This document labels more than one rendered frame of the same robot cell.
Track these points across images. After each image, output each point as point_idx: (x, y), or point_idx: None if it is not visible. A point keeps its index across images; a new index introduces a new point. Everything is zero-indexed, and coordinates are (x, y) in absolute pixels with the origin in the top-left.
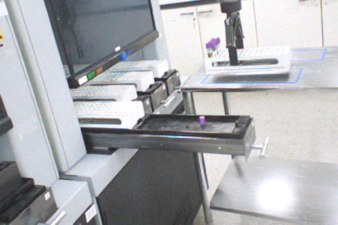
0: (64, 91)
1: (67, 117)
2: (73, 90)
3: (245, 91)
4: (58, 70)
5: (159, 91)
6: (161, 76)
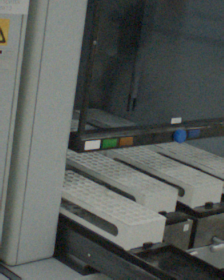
0: (59, 149)
1: (47, 189)
2: (86, 156)
3: None
4: (62, 115)
5: (219, 221)
6: None
